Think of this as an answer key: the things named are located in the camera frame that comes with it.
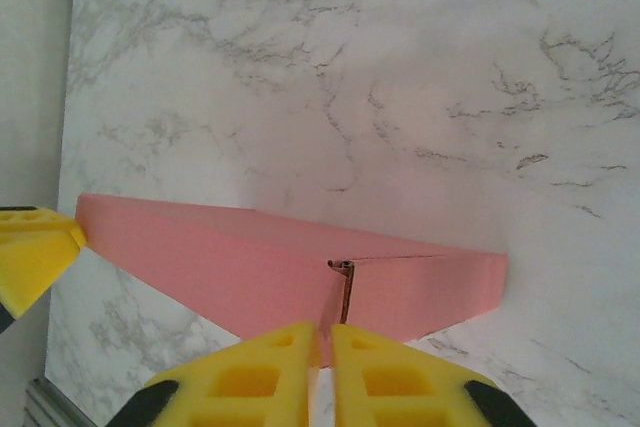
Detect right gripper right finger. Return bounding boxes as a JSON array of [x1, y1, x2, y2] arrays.
[[331, 322, 539, 427]]

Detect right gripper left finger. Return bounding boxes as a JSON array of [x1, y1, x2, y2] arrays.
[[112, 320, 320, 427]]

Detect pink white paper box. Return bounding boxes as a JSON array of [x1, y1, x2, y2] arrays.
[[75, 192, 510, 368]]

